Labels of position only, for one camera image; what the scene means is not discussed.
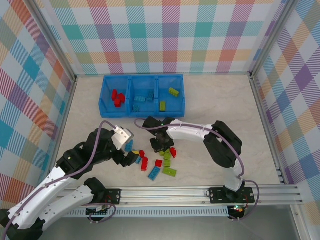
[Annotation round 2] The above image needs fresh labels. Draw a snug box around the aluminium frame leg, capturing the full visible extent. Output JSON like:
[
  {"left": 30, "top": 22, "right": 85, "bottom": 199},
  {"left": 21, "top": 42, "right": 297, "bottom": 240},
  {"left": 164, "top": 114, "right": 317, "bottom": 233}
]
[{"left": 289, "top": 203, "right": 310, "bottom": 240}]

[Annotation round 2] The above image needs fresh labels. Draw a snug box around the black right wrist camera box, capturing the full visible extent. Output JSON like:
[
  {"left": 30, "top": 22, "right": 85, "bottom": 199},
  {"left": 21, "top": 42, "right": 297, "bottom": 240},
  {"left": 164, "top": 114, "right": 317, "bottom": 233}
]
[{"left": 142, "top": 115, "right": 164, "bottom": 130}]

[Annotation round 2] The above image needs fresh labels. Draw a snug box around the white slotted cable duct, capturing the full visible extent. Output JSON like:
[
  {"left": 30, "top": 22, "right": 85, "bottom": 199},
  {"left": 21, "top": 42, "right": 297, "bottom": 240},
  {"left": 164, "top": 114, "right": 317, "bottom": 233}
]
[{"left": 59, "top": 208, "right": 230, "bottom": 218}]

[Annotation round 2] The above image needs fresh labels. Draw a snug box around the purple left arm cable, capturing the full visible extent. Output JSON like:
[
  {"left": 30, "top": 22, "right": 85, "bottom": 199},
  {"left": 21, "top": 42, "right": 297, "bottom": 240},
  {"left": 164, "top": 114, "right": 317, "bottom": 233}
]
[{"left": 3, "top": 120, "right": 118, "bottom": 235}]

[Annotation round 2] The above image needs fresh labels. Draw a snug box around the aluminium frame side rail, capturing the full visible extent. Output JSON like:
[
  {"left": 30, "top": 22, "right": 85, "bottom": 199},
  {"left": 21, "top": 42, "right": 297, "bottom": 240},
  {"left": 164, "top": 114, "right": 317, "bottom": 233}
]
[
  {"left": 249, "top": 74, "right": 288, "bottom": 186},
  {"left": 56, "top": 76, "right": 78, "bottom": 163}
]

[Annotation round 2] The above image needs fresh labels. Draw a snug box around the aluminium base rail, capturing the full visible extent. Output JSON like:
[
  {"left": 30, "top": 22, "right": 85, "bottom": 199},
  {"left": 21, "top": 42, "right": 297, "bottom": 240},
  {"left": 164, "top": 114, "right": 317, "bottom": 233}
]
[{"left": 57, "top": 186, "right": 305, "bottom": 207}]

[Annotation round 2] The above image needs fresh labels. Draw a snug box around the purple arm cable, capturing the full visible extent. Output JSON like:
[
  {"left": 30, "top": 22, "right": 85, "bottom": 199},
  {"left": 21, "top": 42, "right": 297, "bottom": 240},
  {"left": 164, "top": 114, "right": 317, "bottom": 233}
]
[
  {"left": 3, "top": 120, "right": 118, "bottom": 235},
  {"left": 134, "top": 118, "right": 261, "bottom": 222}
]

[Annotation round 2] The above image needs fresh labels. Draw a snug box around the aluminium frame post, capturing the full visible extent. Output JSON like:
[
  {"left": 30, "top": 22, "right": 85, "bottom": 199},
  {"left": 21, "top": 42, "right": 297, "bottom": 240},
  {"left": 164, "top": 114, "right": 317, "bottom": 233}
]
[
  {"left": 28, "top": 0, "right": 77, "bottom": 82},
  {"left": 249, "top": 0, "right": 301, "bottom": 78}
]

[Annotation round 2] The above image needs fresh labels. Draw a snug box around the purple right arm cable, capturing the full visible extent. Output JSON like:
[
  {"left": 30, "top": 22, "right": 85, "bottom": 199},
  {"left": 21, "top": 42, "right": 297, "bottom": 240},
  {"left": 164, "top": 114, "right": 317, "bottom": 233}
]
[{"left": 134, "top": 118, "right": 261, "bottom": 222}]

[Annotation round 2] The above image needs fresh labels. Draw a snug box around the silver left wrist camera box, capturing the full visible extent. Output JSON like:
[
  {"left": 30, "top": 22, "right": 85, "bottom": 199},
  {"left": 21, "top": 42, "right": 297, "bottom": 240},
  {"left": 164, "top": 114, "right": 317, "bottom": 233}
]
[{"left": 111, "top": 126, "right": 135, "bottom": 151}]

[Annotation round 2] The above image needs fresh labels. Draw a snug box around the small circuit board with leds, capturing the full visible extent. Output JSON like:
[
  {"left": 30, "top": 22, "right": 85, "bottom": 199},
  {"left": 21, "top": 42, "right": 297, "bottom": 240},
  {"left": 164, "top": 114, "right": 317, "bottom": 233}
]
[{"left": 229, "top": 204, "right": 245, "bottom": 214}]

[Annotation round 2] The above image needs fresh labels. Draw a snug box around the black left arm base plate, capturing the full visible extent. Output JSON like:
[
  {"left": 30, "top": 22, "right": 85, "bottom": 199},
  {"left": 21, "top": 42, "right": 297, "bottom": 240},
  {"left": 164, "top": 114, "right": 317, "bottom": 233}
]
[{"left": 103, "top": 188, "right": 123, "bottom": 206}]

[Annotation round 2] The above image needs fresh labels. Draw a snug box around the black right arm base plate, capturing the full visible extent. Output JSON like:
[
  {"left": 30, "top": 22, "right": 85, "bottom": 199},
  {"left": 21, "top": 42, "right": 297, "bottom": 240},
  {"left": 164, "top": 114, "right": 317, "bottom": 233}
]
[{"left": 208, "top": 186, "right": 256, "bottom": 205}]

